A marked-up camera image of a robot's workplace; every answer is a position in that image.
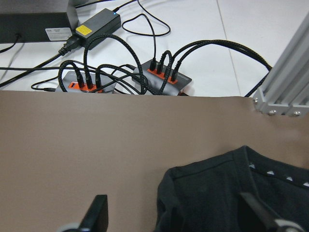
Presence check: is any aluminium frame post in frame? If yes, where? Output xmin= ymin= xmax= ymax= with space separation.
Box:
xmin=253 ymin=15 xmax=309 ymax=117

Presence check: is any black computer monitor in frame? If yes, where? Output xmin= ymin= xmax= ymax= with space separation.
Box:
xmin=0 ymin=0 xmax=78 ymax=44

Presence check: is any black power adapter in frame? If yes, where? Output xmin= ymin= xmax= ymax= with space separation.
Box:
xmin=75 ymin=8 xmax=121 ymax=47

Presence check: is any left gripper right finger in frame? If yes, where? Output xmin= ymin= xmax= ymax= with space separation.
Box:
xmin=239 ymin=192 xmax=287 ymax=232

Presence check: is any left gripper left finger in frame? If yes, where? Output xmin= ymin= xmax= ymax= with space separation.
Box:
xmin=77 ymin=195 xmax=108 ymax=232

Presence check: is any grey orange usb hub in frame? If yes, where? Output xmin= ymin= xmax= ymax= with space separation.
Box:
xmin=62 ymin=71 xmax=116 ymax=93
xmin=132 ymin=60 xmax=193 ymax=96

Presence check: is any black t-shirt with logo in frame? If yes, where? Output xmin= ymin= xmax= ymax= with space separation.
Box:
xmin=155 ymin=146 xmax=309 ymax=232

